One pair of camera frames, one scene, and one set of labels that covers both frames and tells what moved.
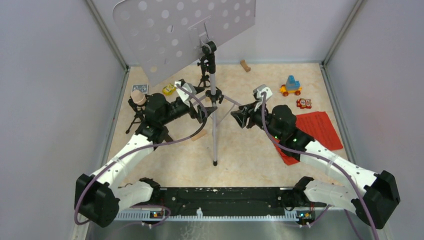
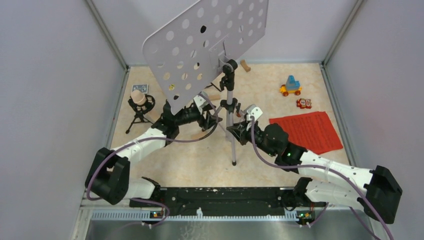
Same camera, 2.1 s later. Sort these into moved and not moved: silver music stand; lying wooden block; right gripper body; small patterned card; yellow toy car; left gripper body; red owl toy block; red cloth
Moved: right gripper body; left gripper body; silver music stand
Not moved: small patterned card; red cloth; yellow toy car; red owl toy block; lying wooden block
